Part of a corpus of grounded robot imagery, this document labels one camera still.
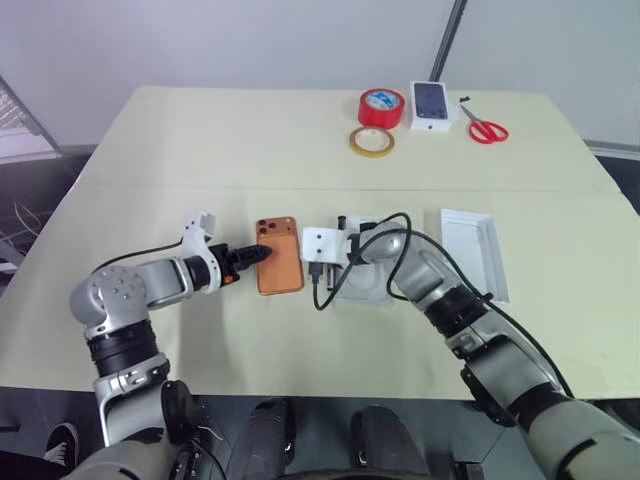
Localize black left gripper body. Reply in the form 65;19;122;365
209;242;243;287

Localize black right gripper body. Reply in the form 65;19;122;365
323;214;350;292

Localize orange smartphone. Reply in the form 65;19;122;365
254;215;306;297

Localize white phone box base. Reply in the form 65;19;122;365
330;213;392;307

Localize white phone box lid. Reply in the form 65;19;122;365
439;208;512;306

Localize white box with phone print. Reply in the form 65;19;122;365
409;79;460;134

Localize yellow clear tape roll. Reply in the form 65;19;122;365
348;125;398;160

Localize red tape roll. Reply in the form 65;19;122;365
357;88;407;131

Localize dark rounded shape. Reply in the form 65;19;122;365
349;405;432;480
219;398;294;480

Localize grey metal pole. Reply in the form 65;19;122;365
428;0;470;84

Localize black white sneaker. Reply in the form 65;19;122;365
42;422;81;464

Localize grey metal shelf rack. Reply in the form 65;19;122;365
0;74;62;161

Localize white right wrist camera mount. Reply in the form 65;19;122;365
301;226;352;266

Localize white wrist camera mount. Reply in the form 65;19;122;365
180;209;222;294
301;226;352;266

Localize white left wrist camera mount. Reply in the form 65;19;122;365
180;209;222;294

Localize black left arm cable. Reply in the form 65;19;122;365
91;238;187;275

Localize red handled scissors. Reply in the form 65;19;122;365
458;101;510;145

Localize grey cable bundle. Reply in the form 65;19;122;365
0;198;47;267

